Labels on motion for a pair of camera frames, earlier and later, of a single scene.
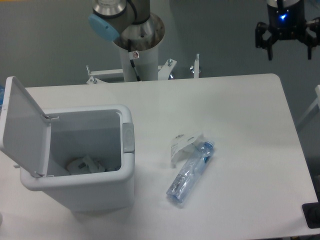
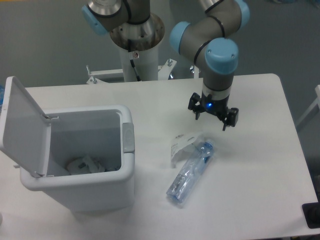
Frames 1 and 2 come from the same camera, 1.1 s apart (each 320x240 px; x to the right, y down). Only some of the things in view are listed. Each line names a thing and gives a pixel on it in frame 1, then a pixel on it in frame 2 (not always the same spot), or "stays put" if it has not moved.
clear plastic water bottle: x=184 y=181 stays put
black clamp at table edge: x=311 y=212 stays put
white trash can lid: x=26 y=131 stays put
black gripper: x=286 y=21 -> x=217 y=107
